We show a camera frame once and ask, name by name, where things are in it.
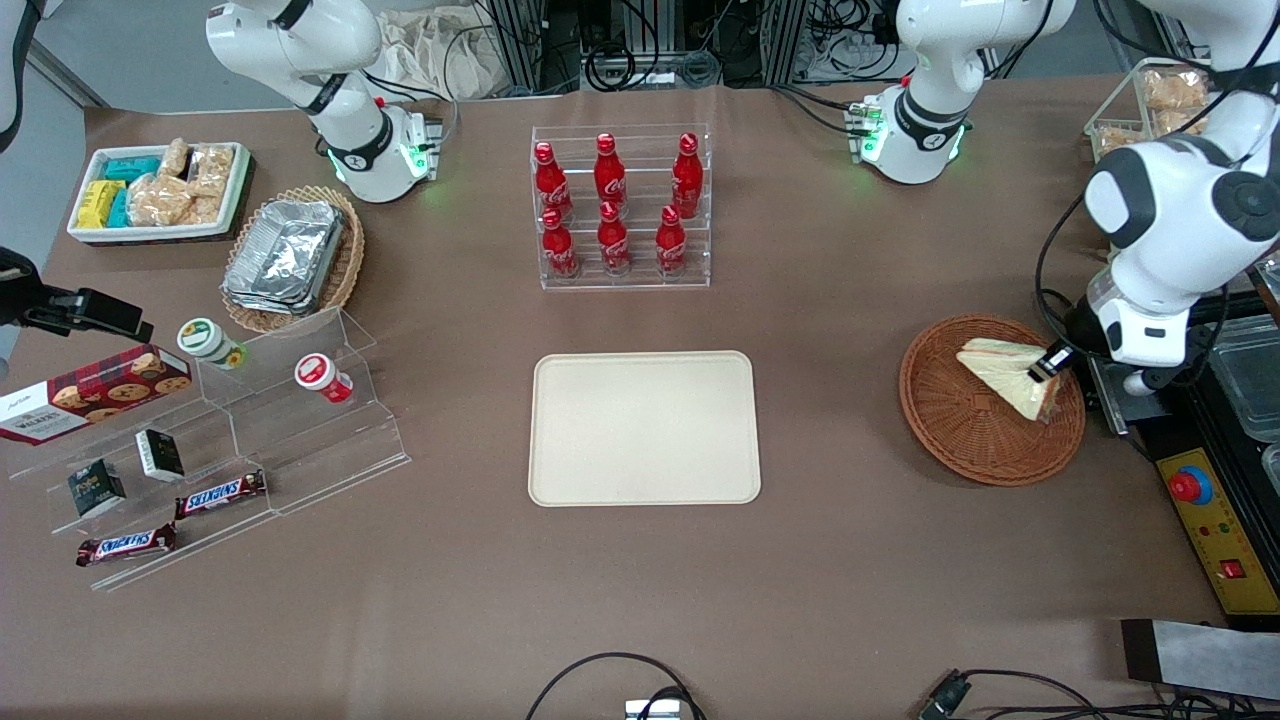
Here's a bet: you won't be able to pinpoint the grey flat sheet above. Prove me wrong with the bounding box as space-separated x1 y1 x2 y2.
1120 619 1280 701

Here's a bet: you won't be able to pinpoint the black looped cable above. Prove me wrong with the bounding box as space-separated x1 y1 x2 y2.
525 652 706 720

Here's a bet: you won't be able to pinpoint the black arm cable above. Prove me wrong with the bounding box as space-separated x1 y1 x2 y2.
1034 0 1280 393

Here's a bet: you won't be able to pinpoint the white wire rack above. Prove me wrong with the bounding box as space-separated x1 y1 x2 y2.
1085 58 1241 163

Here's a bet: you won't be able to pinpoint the clear plastic container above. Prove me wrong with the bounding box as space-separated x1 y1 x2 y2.
1205 318 1280 443

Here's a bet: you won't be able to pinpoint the aluminium frame post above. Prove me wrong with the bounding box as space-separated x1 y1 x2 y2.
488 0 548 97
775 0 813 87

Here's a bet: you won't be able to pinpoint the green lid yogurt cup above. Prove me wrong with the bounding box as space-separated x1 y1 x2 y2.
177 317 248 371

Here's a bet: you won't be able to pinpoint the beige cloth bag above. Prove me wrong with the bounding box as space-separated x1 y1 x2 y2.
375 8 501 101

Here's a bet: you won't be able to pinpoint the black machine with yellow panel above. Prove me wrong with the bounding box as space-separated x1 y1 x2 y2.
1083 290 1280 631

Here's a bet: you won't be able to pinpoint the Snickers chocolate bar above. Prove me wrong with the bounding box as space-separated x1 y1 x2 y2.
174 469 268 521
76 522 179 568

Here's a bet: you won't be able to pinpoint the red emergency stop button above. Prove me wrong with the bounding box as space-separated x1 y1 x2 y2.
1168 465 1214 508

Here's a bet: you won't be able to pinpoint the black machine power cable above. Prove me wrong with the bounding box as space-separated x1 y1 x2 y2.
1036 288 1079 343

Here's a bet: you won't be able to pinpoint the clear acrylic bottle rack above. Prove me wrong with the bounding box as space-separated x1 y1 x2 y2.
530 123 712 292

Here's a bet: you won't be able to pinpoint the yellow snack pack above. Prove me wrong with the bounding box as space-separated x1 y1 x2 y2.
77 180 126 230

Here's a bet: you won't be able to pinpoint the white rectangular snack bin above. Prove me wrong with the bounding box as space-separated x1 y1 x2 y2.
67 142 254 247

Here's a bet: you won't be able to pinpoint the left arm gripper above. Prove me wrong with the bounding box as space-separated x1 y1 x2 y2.
1028 296 1187 394

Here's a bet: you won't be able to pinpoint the triangular sandwich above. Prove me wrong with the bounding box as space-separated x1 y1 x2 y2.
955 338 1063 426

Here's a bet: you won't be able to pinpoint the stacked foil containers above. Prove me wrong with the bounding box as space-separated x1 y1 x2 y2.
222 199 346 316

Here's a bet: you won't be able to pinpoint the beige rectangular tray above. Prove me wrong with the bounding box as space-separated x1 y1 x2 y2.
527 350 763 508

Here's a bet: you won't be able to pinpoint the round brown wicker basket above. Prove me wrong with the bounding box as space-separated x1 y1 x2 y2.
898 314 1087 488

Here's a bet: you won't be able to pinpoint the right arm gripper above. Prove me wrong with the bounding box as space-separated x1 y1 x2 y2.
0 247 155 344

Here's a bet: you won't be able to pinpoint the black plug with cable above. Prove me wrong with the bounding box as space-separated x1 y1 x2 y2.
918 668 1280 720

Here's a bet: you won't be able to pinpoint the red tartan cookie box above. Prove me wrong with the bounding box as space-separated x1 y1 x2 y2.
0 344 193 447

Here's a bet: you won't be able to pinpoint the red cola bottle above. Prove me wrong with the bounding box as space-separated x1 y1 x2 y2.
671 132 705 219
597 200 632 278
540 207 581 281
533 141 575 223
594 133 629 214
655 205 689 279

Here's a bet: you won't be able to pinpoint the small black box gold print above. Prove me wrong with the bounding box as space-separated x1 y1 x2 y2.
67 458 128 519

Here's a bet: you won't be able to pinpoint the red lid yogurt cup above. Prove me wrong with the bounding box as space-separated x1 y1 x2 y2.
294 352 354 405

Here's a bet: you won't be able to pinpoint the small black box white side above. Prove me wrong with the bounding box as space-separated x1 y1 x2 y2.
135 428 186 484

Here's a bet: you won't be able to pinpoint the clear acrylic stepped stand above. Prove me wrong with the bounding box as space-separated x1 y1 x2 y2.
8 305 412 593

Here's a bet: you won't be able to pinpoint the oval light wicker basket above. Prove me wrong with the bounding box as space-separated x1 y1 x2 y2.
220 185 366 335

